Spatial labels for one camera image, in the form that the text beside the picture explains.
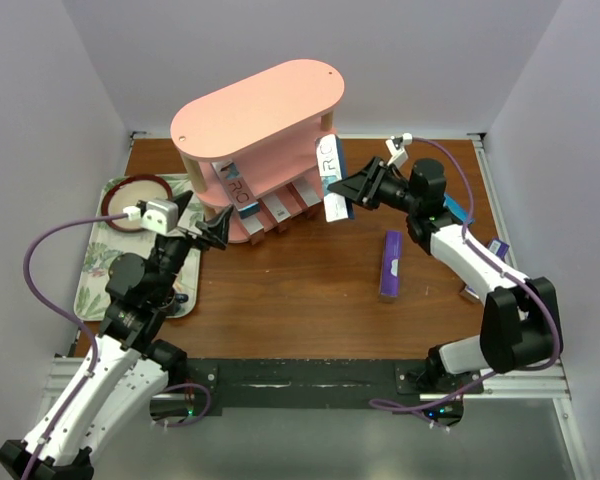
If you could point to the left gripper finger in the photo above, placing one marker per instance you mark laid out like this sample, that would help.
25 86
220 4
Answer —
182 201
214 233

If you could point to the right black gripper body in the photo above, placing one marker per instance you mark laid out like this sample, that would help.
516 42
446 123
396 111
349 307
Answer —
374 180

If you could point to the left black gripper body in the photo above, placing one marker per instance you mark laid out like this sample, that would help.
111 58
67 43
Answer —
194 232

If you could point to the blue toothpaste box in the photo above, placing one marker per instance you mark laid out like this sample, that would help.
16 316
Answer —
457 210
236 188
332 168

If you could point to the purple toothpaste box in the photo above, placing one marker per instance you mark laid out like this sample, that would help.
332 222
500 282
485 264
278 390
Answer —
469 294
389 284

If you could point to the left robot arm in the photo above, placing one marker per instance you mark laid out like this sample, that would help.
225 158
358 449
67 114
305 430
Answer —
126 365

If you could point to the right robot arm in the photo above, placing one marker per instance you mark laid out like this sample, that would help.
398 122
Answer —
520 323

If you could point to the pink three-tier shelf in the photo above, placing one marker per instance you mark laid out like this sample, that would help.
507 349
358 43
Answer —
268 125

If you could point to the dark red rimmed plate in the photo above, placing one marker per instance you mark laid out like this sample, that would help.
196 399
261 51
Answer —
128 191

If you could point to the floral serving tray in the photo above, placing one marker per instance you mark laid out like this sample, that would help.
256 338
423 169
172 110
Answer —
109 240

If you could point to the purple toothpaste box right edge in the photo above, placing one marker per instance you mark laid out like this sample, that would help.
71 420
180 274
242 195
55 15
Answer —
499 248

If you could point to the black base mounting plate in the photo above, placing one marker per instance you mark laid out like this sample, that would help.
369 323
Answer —
316 384

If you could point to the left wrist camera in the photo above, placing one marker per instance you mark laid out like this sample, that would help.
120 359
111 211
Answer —
159 216

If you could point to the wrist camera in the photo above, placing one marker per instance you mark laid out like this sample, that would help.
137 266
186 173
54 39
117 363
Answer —
397 146
159 216

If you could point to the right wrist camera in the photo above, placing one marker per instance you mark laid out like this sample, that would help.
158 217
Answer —
397 146

